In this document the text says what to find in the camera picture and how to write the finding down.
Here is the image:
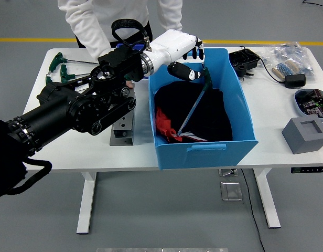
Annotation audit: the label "long green T-handle hex key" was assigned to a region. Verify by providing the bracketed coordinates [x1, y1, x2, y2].
[48, 51, 99, 73]

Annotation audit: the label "small metal floor plate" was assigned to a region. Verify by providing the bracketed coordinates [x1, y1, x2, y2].
[218, 169, 239, 177]

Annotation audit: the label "clear plastic component bags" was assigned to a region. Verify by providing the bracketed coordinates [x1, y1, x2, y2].
[260, 41, 316, 82]

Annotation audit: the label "large light blue box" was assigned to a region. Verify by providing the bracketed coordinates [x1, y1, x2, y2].
[147, 47, 259, 171]

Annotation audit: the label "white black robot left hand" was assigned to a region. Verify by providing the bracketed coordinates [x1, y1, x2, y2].
[146, 29, 206, 82]

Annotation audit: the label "black plastic tray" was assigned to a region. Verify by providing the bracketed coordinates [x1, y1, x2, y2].
[229, 48, 262, 78]

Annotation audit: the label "black power adapter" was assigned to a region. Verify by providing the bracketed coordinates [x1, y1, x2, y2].
[285, 74, 307, 89]

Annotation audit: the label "black adapter cable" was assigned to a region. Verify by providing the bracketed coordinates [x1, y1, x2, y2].
[258, 56, 287, 85]

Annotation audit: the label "black table control panel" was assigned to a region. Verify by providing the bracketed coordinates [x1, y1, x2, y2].
[290, 166, 323, 174]

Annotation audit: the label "beige resistor tape strip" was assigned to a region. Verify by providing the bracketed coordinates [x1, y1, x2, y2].
[272, 59, 300, 81]

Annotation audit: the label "person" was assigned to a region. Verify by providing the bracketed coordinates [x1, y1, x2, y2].
[58, 0, 184, 90]

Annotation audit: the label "grey block with square recess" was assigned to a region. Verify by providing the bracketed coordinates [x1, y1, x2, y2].
[282, 117, 323, 155]

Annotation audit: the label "black floor cable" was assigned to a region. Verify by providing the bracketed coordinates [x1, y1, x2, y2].
[240, 169, 266, 252]
[302, 0, 323, 13]

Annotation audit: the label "square metal floor plate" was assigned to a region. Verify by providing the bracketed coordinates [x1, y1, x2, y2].
[220, 182, 243, 202]

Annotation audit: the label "light blue parts dish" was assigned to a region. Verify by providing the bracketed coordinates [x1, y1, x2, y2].
[294, 89, 323, 119]

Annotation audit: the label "white table leg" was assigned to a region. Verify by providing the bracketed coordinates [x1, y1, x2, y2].
[252, 168, 282, 229]
[76, 172, 97, 235]

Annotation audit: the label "large green T-handle hex key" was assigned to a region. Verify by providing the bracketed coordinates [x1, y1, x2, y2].
[176, 64, 213, 137]

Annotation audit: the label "red cloth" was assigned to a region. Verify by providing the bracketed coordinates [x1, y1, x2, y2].
[155, 107, 184, 144]

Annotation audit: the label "grey metal tool stand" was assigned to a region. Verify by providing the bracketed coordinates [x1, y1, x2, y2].
[110, 88, 136, 146]

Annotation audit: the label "black cloth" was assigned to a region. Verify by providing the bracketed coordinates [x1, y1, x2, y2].
[154, 81, 233, 144]

